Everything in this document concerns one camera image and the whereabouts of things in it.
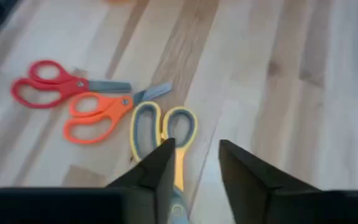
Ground yellow handled scissors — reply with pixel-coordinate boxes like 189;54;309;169
129;101;198;224

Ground orange handled scissors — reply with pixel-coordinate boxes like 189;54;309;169
63;82;173;145

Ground red handled scissors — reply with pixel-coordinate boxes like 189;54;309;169
10;60;132;110

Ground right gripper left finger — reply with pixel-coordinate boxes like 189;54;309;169
0;138;176;224

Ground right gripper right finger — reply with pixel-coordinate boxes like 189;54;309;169
218;139;358;224

